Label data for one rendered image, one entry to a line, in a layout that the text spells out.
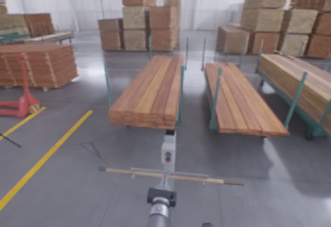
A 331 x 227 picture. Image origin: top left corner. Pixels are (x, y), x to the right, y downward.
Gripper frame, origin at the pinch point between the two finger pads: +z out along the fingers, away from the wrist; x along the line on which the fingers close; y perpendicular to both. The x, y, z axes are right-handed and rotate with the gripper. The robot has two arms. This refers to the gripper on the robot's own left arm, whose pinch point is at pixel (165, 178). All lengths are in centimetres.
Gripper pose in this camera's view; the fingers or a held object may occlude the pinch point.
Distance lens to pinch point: 95.0
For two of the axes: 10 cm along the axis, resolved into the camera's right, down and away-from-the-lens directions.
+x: -9.9, -1.3, 0.8
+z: 1.3, -5.0, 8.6
